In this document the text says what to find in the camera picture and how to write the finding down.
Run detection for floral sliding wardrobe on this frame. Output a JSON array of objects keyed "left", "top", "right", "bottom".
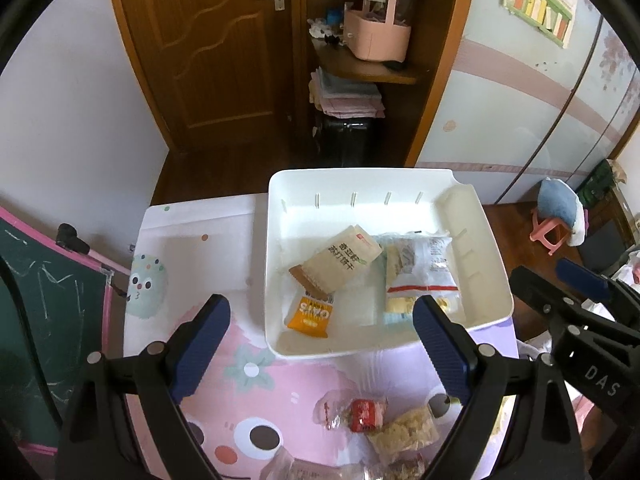
[{"left": 415, "top": 0, "right": 640, "bottom": 206}]

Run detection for small toys on shelf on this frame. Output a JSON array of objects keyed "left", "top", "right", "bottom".
[{"left": 307, "top": 7, "right": 346, "bottom": 46}]

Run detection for pink basket with handle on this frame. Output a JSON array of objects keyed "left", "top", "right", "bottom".
[{"left": 343, "top": 0, "right": 413, "bottom": 63}]

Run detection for black suitcase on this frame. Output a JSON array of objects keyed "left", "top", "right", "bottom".
[{"left": 314, "top": 116, "right": 377, "bottom": 167}]

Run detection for brown wafer packet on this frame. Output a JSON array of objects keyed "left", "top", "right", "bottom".
[{"left": 289, "top": 265, "right": 326, "bottom": 291}]

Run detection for wall poster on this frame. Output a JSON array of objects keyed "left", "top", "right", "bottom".
[{"left": 502, "top": 0, "right": 580, "bottom": 48}]

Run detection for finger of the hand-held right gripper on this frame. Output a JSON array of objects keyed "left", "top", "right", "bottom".
[
  {"left": 509, "top": 266, "right": 613, "bottom": 333},
  {"left": 556, "top": 257, "right": 640, "bottom": 318}
]

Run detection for clear packet with red stripe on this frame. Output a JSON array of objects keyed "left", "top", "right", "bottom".
[{"left": 385, "top": 234, "right": 460, "bottom": 296}]

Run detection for white plastic bin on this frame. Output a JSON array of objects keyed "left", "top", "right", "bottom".
[{"left": 265, "top": 167, "right": 515, "bottom": 359}]

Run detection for pink stool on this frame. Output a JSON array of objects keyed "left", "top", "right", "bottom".
[{"left": 531, "top": 210, "right": 571, "bottom": 256}]

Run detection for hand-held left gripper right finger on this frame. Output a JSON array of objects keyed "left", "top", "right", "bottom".
[{"left": 412, "top": 294, "right": 586, "bottom": 480}]

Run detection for stack of folded cloths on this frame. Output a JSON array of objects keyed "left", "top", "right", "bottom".
[{"left": 309, "top": 66, "right": 386, "bottom": 120}]

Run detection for small clear snack packet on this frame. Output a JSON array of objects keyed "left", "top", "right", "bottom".
[{"left": 380, "top": 452, "right": 428, "bottom": 480}]

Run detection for clear packet with red label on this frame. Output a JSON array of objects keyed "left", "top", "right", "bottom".
[{"left": 315, "top": 392, "right": 390, "bottom": 433}]

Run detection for brown wooden door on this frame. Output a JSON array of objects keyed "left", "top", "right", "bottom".
[{"left": 106, "top": 0, "right": 296, "bottom": 153}]

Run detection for black clip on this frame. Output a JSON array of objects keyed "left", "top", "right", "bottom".
[{"left": 56, "top": 223, "right": 91, "bottom": 253}]

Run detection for orange snack packet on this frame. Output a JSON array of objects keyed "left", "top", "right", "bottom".
[{"left": 285, "top": 294, "right": 335, "bottom": 338}]

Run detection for blue cushion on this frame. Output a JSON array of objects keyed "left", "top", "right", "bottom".
[{"left": 537, "top": 178, "right": 581, "bottom": 228}]

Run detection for green chalkboard with pink frame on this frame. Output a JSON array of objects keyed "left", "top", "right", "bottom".
[{"left": 0, "top": 205, "right": 131, "bottom": 456}]

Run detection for wooden corner shelf unit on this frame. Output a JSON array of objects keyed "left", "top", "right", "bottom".
[{"left": 300, "top": 0, "right": 481, "bottom": 168}]

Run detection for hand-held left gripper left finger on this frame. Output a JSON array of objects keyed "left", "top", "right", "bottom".
[{"left": 55, "top": 294, "right": 232, "bottom": 480}]

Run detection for clear packet of yellow crisps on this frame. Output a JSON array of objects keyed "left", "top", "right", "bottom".
[{"left": 367, "top": 405, "right": 441, "bottom": 466}]

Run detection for dark green cloth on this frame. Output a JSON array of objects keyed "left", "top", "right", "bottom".
[{"left": 575, "top": 160, "right": 626, "bottom": 206}]

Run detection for clear wrapped pastry packet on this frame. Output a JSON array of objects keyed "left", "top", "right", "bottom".
[{"left": 257, "top": 447, "right": 381, "bottom": 480}]

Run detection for beige snack packet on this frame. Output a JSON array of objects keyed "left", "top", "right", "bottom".
[{"left": 301, "top": 225, "right": 383, "bottom": 293}]

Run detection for pink cartoon table mat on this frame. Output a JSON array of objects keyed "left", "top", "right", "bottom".
[{"left": 122, "top": 192, "right": 518, "bottom": 480}]

